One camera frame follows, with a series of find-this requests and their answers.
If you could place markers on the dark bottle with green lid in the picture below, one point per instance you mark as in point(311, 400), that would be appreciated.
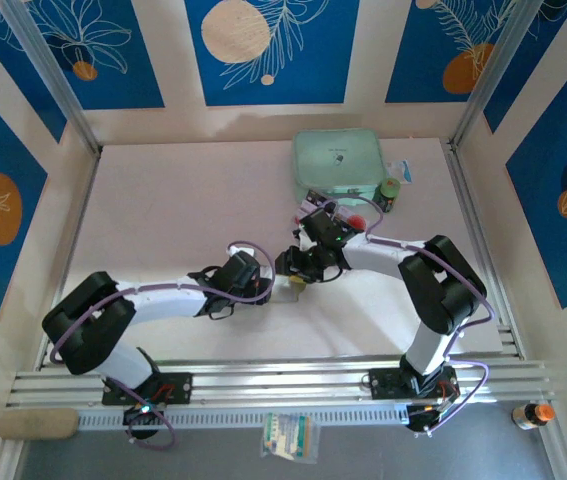
point(388, 195)

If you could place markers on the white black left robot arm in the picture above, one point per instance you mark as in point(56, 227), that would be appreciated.
point(168, 302)

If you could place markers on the aluminium frame post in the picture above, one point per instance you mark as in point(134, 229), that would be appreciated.
point(493, 65)
point(53, 65)

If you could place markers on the brown bottle with orange cap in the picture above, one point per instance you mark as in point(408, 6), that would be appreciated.
point(528, 417)

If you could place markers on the aluminium side rail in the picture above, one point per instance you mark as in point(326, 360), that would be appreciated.
point(79, 220)
point(473, 225)

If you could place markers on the clear bag of packets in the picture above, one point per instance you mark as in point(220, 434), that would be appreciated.
point(288, 435)

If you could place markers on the beige rounded foam pad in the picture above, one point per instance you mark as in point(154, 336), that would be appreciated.
point(38, 424)

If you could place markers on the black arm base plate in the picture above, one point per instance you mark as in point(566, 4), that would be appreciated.
point(178, 387)
point(383, 382)

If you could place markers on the blue white small packet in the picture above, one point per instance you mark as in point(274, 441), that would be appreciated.
point(400, 170)

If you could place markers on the transparent card holder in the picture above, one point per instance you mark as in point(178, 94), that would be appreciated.
point(283, 295)

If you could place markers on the mint green lidded container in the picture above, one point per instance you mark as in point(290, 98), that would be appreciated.
point(338, 160)

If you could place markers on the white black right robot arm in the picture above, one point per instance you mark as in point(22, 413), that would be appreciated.
point(373, 260)

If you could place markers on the aluminium mounting rail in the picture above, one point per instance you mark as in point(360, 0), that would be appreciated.
point(283, 380)

